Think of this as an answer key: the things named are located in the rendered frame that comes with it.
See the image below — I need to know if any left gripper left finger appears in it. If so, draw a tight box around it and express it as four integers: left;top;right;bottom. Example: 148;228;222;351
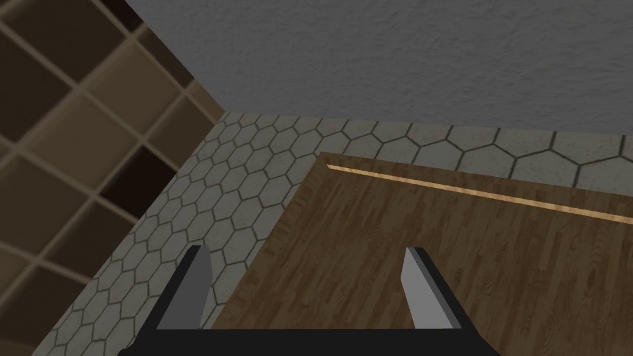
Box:
143;245;213;330

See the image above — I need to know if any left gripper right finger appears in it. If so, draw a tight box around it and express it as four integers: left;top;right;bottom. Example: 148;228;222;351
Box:
400;247;464;330

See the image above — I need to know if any brown wooden panel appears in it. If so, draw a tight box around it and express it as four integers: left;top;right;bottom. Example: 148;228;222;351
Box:
210;151;633;356

